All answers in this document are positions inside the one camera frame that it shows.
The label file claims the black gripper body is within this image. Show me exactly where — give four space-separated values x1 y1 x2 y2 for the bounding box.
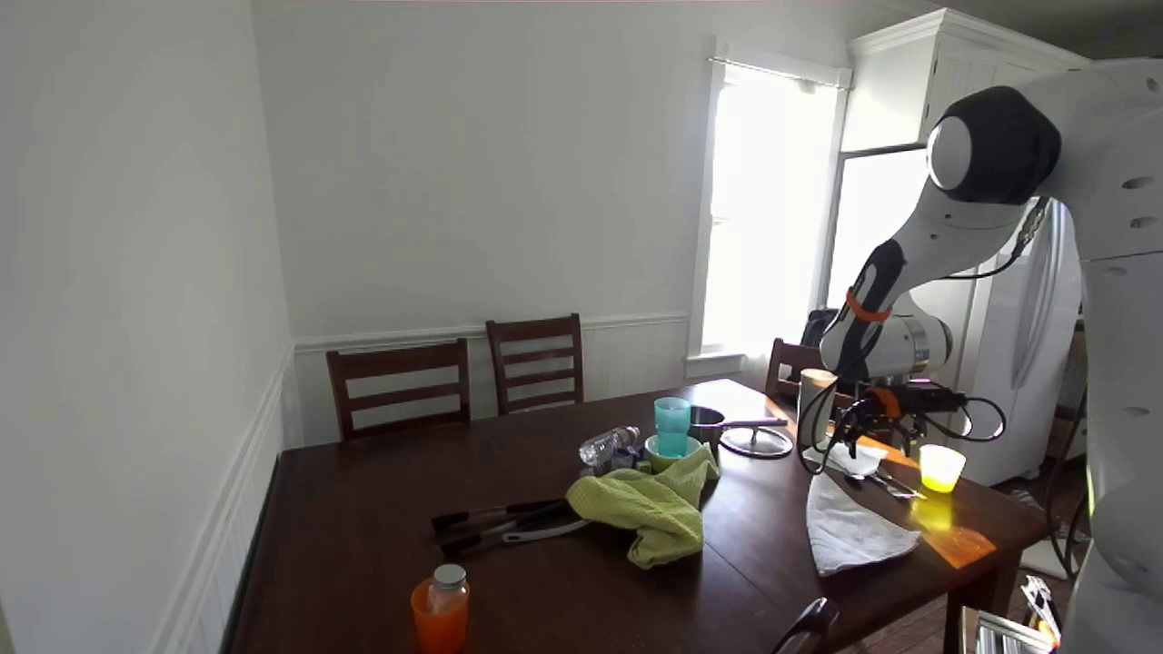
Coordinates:
863 375 976 423

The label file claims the white towel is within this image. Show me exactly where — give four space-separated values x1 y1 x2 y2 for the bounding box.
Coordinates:
803 468 925 582

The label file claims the small white napkin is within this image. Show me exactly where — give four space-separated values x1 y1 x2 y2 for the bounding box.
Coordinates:
823 440 890 488

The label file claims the grey tall tumbler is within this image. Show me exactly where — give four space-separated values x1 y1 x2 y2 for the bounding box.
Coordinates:
798 365 843 404

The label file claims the yellow translucent cup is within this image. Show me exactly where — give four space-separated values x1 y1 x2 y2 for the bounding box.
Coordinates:
916 440 970 496

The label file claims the brown wooden chair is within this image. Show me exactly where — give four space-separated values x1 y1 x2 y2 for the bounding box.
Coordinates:
765 335 829 415

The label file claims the black bag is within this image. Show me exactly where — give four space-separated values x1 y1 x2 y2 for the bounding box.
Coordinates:
798 306 846 356

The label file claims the teal plastic cup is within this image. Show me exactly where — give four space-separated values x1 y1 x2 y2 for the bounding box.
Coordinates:
652 391 696 457

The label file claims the light green bowl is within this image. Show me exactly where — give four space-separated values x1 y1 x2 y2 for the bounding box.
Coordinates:
639 433 704 468

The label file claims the dark wooden curved-back chair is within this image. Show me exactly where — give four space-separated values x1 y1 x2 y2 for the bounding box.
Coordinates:
772 592 843 654

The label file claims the light green cloth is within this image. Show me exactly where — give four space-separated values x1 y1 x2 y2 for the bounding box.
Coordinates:
565 445 721 572

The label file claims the white framed object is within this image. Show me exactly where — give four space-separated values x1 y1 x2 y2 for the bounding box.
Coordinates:
961 604 1061 654

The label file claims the clear glass container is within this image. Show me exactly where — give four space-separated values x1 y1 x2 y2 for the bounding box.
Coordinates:
576 422 647 474

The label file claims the bright window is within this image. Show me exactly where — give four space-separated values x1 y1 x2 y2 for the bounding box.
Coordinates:
690 47 851 362

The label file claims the dark wooden slat-back chair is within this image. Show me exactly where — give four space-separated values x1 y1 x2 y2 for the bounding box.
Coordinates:
323 335 473 443
483 310 589 422

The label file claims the white tall cabinet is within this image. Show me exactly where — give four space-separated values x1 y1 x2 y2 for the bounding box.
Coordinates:
824 2 1095 312

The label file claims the orange juice bottle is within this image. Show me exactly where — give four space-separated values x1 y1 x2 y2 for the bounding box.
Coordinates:
409 560 473 654

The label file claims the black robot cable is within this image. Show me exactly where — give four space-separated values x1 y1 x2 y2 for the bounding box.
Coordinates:
798 379 1010 471

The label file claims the black ring-shaped object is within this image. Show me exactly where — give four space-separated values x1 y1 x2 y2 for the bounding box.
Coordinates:
687 404 800 466

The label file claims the black handled silver utensil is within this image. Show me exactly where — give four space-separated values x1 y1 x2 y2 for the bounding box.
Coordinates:
435 514 589 564

